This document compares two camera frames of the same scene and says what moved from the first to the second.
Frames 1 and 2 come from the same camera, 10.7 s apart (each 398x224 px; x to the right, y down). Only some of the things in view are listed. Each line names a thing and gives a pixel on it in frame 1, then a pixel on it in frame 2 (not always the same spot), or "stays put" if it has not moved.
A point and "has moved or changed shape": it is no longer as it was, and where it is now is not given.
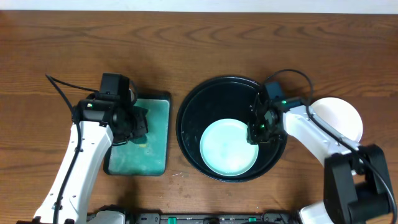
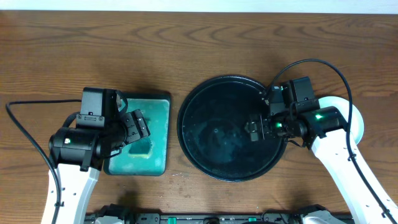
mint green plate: (224, 148) → (342, 105)
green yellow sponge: (141, 140) has moved or changed shape
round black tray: (214, 99) stays put
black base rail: (157, 218) stays put
